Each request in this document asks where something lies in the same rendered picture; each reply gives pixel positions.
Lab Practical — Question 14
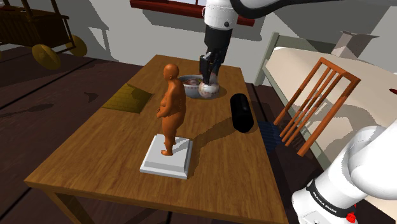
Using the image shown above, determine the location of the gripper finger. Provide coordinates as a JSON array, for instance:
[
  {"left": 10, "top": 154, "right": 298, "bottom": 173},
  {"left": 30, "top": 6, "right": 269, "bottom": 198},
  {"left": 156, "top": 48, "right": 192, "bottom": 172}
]
[
  {"left": 199, "top": 52, "right": 214, "bottom": 85},
  {"left": 212, "top": 58, "right": 223, "bottom": 77}
]

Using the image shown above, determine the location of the black cylinder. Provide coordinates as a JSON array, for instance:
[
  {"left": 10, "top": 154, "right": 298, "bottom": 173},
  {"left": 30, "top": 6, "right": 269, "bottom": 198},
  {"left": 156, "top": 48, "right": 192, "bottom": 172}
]
[{"left": 230, "top": 93, "right": 255, "bottom": 134}]

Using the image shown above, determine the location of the patterned white bowl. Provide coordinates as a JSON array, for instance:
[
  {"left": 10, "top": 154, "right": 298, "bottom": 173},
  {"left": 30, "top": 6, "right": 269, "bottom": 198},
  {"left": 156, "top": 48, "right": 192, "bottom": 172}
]
[{"left": 178, "top": 74, "right": 218, "bottom": 99}]

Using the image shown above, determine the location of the wooden cart with yellow wheels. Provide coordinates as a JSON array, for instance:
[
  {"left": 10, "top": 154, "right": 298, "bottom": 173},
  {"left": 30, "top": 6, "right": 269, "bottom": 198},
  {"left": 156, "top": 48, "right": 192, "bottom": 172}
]
[{"left": 0, "top": 0, "right": 88, "bottom": 71}]

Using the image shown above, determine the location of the olive yellow cushion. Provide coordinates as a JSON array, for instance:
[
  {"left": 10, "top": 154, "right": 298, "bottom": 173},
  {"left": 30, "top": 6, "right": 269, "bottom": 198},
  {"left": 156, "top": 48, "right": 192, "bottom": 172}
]
[{"left": 101, "top": 83, "right": 155, "bottom": 114}]

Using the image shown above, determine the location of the wooden table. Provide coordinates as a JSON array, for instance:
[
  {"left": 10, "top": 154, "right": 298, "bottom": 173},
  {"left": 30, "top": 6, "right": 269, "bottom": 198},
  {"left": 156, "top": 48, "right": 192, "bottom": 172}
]
[{"left": 24, "top": 54, "right": 290, "bottom": 224}]

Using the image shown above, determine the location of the grey open box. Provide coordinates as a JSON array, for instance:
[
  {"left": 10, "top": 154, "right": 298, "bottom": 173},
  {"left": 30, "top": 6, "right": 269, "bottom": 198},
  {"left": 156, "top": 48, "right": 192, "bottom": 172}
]
[{"left": 331, "top": 30, "right": 380, "bottom": 60}]

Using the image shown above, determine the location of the bed with pale cover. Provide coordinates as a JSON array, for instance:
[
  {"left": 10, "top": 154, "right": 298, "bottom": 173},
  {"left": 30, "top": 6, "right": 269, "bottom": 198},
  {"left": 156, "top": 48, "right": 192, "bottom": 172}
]
[{"left": 254, "top": 32, "right": 397, "bottom": 220}]

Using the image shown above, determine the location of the round patterned white vase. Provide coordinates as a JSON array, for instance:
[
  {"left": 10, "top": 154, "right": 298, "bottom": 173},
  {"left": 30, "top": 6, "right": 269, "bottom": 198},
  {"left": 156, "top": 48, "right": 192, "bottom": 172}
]
[{"left": 198, "top": 80, "right": 220, "bottom": 99}]

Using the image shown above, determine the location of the orange figure on white base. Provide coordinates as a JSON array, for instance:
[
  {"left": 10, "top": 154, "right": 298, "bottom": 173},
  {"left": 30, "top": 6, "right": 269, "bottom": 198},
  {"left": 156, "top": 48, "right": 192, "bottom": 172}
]
[{"left": 139, "top": 63, "right": 193, "bottom": 180}]

